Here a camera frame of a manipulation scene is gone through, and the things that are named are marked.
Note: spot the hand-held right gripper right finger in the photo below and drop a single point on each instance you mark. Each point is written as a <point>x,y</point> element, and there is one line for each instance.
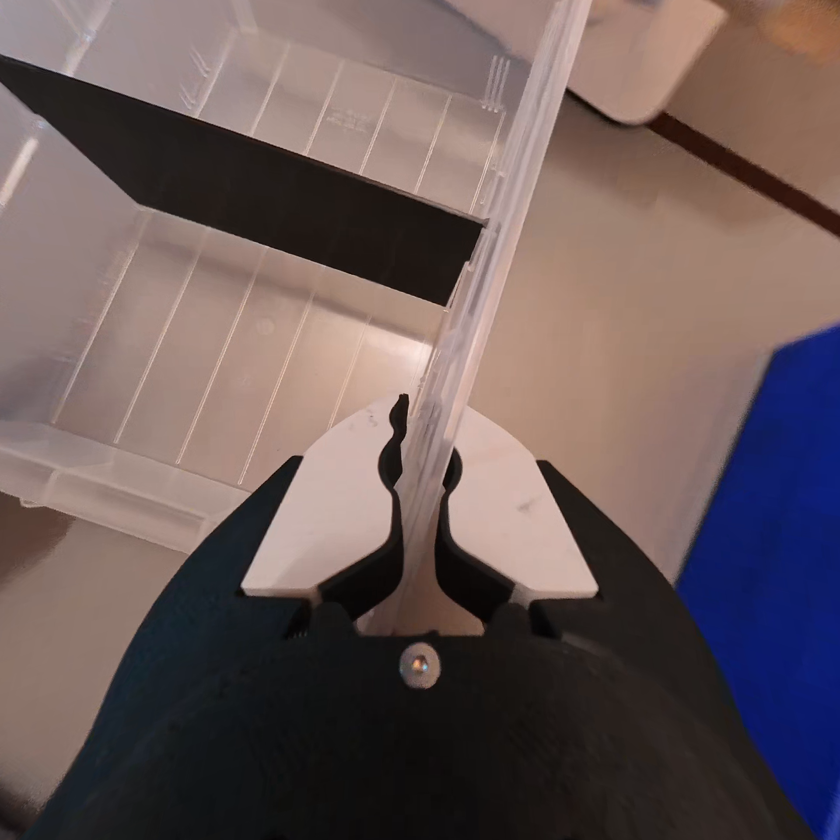
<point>518,525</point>

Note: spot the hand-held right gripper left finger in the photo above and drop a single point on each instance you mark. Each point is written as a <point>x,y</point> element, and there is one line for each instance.
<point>328,518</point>

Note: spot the clear plastic bin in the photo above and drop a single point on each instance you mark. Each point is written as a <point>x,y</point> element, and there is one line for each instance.
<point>262,367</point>

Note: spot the blue plastic bin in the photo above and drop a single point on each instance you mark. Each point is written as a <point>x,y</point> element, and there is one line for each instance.
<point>774,525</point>

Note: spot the black divider panel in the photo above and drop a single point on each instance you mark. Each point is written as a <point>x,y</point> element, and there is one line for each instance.
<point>295,210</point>

